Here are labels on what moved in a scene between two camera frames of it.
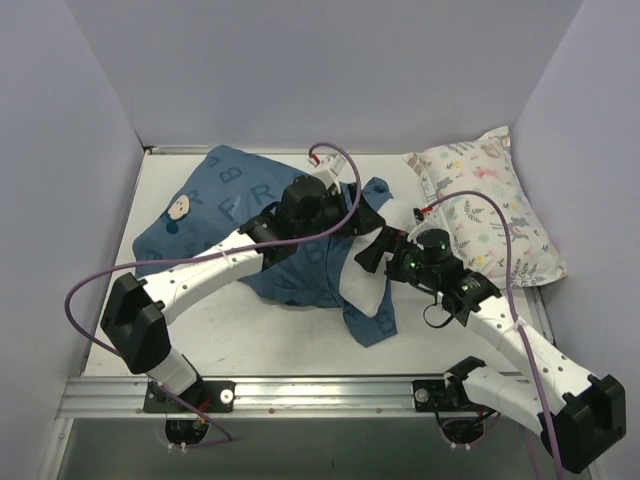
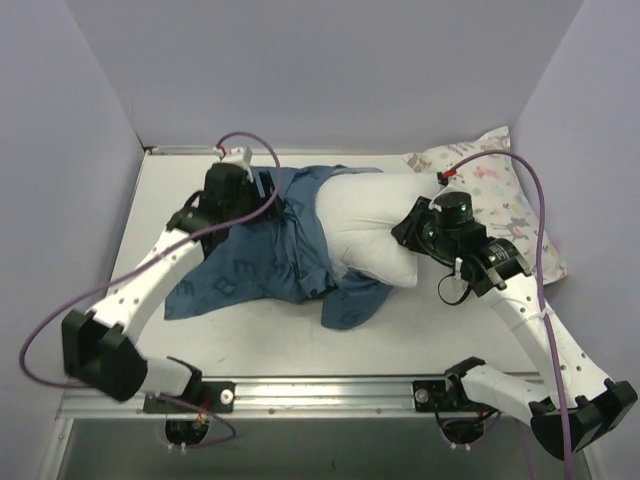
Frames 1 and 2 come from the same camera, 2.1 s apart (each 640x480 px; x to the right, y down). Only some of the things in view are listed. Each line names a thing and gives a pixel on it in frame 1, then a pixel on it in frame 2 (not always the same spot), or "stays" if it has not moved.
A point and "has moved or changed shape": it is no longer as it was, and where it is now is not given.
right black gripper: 386,245 -> 408,228
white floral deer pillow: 479,192 stays
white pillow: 362,286 has moved or changed shape
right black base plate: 432,396 stays
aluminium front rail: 285,399 stays
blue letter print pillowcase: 219,193 has moved or changed shape
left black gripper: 361,215 -> 270,195
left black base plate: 209,396 stays
